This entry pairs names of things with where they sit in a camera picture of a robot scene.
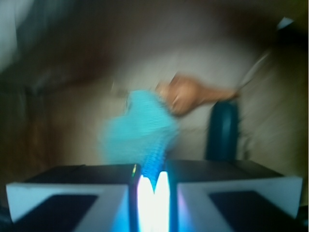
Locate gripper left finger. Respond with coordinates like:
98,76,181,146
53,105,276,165
6,164,140,232

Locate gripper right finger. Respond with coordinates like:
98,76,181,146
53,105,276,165
166,160,303,232

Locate light blue cloth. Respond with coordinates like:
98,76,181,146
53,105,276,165
101,90,179,186

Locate orange spiral seashell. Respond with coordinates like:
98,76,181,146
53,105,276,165
155,73,239,116

